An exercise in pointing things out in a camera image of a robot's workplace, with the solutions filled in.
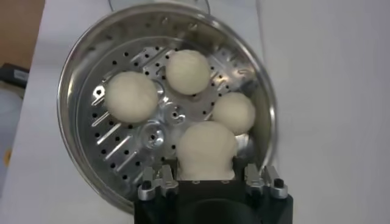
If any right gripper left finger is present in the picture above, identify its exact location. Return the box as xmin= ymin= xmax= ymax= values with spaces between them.
xmin=137 ymin=158 xmax=179 ymax=201

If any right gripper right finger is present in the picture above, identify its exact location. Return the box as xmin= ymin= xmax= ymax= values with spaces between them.
xmin=233 ymin=156 xmax=289 ymax=199

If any white steamed baozi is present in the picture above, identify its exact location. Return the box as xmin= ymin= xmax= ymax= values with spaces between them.
xmin=104 ymin=71 xmax=159 ymax=124
xmin=175 ymin=121 xmax=238 ymax=181
xmin=165 ymin=49 xmax=211 ymax=96
xmin=211 ymin=92 xmax=256 ymax=135

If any perforated steel steamer basket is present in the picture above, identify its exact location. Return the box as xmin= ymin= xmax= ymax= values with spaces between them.
xmin=57 ymin=2 xmax=278 ymax=214

